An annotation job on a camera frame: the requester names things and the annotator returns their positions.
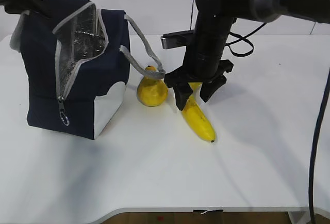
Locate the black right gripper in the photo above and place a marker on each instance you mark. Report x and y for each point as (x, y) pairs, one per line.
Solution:
(202, 63)

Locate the yellow banana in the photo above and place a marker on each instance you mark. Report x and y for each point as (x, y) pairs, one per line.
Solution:
(197, 121)

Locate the yellow pear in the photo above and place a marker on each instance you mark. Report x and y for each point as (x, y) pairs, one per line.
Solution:
(152, 92)

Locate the navy insulated lunch bag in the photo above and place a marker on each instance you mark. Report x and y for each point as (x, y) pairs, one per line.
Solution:
(77, 63)

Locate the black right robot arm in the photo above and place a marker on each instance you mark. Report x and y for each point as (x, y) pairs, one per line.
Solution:
(216, 17)

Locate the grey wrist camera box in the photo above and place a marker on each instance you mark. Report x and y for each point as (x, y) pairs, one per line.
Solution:
(176, 39)

